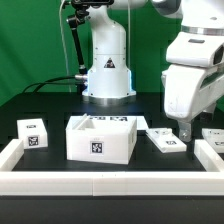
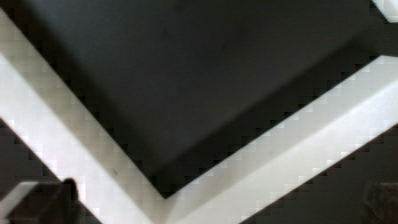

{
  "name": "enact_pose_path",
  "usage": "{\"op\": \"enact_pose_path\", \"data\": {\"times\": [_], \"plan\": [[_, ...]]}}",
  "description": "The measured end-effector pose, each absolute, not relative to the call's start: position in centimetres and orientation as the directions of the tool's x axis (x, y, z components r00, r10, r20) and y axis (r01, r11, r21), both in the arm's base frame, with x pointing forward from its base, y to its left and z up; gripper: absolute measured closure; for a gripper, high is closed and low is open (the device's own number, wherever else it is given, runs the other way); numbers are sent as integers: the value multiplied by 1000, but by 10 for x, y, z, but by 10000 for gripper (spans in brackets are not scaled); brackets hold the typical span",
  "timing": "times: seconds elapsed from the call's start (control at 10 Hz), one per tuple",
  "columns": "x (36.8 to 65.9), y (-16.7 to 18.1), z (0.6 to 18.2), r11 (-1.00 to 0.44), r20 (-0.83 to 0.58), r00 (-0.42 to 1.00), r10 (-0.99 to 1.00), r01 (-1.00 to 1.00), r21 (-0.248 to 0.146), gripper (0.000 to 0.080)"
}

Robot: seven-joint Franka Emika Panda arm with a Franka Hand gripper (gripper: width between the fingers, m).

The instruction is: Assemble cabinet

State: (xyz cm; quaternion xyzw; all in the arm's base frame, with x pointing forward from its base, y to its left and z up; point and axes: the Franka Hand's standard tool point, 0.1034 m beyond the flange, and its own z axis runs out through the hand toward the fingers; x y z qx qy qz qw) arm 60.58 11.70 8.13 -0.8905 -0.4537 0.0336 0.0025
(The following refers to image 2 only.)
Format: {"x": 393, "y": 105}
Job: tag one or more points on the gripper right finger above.
{"x": 381, "y": 204}

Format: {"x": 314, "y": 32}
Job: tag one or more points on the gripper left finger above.
{"x": 42, "y": 203}

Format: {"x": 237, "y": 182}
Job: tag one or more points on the white cabinet body box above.
{"x": 305, "y": 145}

